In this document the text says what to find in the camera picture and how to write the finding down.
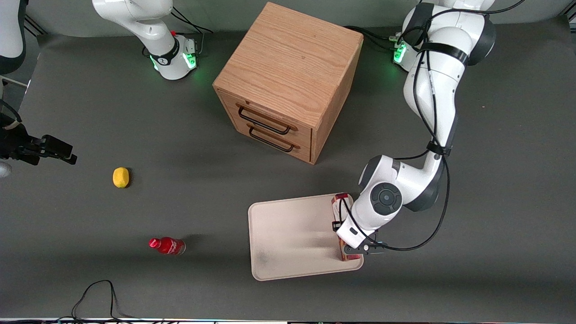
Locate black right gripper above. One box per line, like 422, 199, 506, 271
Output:
0, 117, 78, 165

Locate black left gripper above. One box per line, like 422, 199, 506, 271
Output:
332, 220, 387, 257

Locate red cookie box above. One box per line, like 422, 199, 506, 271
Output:
331, 193, 363, 262

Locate pale pink rectangular tray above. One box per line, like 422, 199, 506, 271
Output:
248, 193, 364, 282

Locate yellow lemon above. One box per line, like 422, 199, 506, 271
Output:
112, 167, 130, 189

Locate red soda bottle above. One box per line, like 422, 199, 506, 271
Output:
148, 237, 186, 256

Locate wooden drawer front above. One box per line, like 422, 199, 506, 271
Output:
218, 89, 313, 147
222, 112, 313, 164

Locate oak wooden drawer cabinet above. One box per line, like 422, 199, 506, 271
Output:
212, 2, 364, 165

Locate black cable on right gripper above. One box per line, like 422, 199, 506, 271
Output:
0, 98, 23, 132

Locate black wire drawer handle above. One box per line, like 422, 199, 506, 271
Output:
247, 124, 301, 153
237, 104, 298, 135

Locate black cable loop on table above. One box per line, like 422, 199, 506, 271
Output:
58, 279, 149, 324

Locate black cables at right arm base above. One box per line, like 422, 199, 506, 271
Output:
170, 6, 215, 57

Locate black cables at arm base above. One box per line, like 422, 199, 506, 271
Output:
170, 6, 215, 57
344, 11, 408, 53

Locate black cables at left arm base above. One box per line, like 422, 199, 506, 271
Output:
344, 11, 408, 53

